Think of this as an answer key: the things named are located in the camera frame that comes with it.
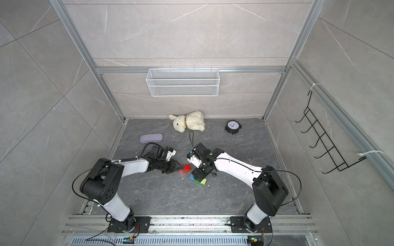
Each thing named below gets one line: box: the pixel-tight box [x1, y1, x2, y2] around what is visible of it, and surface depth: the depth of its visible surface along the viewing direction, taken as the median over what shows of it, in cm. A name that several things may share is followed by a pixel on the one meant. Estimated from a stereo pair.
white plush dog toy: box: [168, 111, 206, 133], surface depth 110 cm
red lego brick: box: [184, 164, 192, 171], surface depth 90 cm
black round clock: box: [224, 119, 243, 135], surface depth 113 cm
